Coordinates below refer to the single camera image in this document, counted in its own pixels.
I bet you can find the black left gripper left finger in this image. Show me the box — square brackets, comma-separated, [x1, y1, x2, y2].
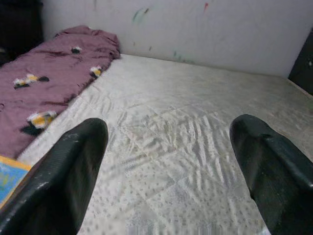
[0, 117, 110, 235]

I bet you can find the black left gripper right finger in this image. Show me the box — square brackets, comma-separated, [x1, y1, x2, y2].
[229, 114, 313, 235]

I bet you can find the blue yellow children's book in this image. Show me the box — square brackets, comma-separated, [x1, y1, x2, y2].
[0, 155, 32, 207]

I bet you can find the purple cartoon print blanket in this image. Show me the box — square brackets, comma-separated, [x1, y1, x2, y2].
[0, 24, 121, 160]

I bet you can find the black tufted studded headboard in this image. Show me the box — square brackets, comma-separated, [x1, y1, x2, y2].
[288, 26, 313, 96]

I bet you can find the white quilted mattress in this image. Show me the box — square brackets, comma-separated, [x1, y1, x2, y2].
[17, 53, 313, 235]

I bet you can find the dark wardrobe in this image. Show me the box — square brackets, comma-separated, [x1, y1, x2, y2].
[0, 0, 45, 67]

